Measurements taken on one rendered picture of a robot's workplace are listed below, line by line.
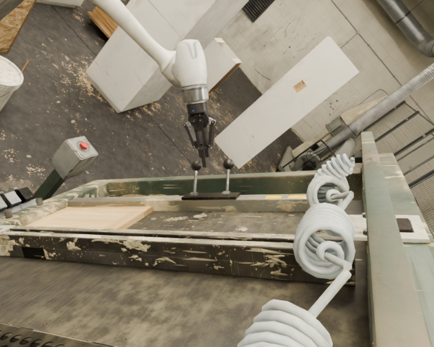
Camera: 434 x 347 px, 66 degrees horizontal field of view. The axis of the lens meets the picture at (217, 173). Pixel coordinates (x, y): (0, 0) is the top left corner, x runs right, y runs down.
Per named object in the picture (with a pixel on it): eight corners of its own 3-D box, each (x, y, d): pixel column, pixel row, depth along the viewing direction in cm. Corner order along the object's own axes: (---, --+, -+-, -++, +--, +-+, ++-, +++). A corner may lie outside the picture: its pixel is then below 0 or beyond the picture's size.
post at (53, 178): (6, 235, 200) (65, 162, 166) (12, 242, 200) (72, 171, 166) (-4, 239, 195) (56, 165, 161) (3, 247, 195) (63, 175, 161)
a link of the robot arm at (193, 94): (189, 87, 124) (191, 103, 125) (177, 88, 116) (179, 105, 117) (211, 84, 120) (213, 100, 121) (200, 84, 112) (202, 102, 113)
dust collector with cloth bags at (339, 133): (283, 149, 720) (374, 79, 620) (304, 173, 724) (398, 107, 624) (273, 171, 598) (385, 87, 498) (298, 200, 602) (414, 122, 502)
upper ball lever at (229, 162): (223, 198, 111) (225, 160, 114) (233, 198, 110) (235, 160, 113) (218, 196, 108) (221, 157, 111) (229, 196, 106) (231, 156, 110)
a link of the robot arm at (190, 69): (213, 82, 114) (202, 85, 127) (207, 34, 111) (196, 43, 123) (182, 86, 111) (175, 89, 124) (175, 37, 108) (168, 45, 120)
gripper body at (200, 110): (211, 100, 121) (215, 125, 123) (191, 102, 124) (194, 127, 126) (202, 101, 114) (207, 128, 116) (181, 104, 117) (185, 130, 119)
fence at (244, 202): (78, 206, 140) (76, 197, 139) (310, 206, 102) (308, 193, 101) (69, 211, 135) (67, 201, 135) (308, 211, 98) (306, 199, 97)
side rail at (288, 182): (119, 200, 163) (114, 178, 161) (362, 197, 120) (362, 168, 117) (111, 204, 158) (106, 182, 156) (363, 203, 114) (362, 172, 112)
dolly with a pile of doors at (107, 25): (109, 20, 480) (121, 4, 466) (133, 48, 483) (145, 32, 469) (80, 18, 425) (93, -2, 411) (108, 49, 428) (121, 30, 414)
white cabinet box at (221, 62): (195, 66, 629) (221, 38, 597) (215, 89, 633) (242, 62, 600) (185, 67, 589) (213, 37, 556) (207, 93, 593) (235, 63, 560)
